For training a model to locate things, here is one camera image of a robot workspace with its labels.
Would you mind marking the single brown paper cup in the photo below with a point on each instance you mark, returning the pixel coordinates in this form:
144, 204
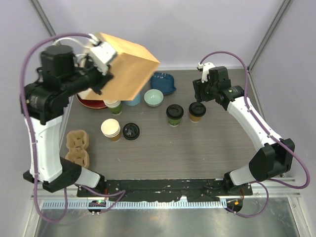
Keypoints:
194, 118

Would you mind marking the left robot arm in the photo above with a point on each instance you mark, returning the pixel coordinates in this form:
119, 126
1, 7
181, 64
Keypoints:
45, 102

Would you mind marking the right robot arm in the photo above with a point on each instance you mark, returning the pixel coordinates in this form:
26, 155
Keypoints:
271, 158

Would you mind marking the green paper cup stack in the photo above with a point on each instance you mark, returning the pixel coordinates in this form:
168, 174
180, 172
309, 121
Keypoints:
114, 106

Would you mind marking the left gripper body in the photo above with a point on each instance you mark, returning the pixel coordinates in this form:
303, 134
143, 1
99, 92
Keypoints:
90, 77

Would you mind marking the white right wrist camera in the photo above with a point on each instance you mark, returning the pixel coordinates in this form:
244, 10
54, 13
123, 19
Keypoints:
204, 68

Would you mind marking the red round plate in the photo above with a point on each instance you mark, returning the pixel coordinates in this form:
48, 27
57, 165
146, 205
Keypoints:
92, 104

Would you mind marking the black lid stack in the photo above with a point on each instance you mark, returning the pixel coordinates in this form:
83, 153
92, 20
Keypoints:
131, 131

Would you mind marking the pale green ceramic bowl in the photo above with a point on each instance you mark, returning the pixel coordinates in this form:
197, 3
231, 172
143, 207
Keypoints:
153, 97

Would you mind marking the brown paper bag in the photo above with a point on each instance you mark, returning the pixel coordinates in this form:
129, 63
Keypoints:
132, 68

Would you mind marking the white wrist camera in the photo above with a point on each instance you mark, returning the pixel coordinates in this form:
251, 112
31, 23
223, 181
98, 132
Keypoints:
204, 68
102, 55

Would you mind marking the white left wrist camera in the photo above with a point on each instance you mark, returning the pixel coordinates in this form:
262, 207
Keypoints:
102, 55

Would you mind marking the dark blue leaf-shaped plate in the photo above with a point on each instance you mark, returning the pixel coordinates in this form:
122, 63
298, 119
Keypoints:
163, 82

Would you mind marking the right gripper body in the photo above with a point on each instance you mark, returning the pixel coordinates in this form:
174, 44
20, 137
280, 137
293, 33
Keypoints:
207, 90

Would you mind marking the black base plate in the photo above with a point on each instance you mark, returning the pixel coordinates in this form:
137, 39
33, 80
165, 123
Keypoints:
168, 190

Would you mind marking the light blue straw holder cup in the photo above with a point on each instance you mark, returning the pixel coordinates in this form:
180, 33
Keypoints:
135, 101

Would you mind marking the brown paper cup stack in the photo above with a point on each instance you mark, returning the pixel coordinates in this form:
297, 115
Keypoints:
111, 129

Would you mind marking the cardboard cup carrier stack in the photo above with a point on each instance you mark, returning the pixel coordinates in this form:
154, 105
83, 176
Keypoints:
77, 144

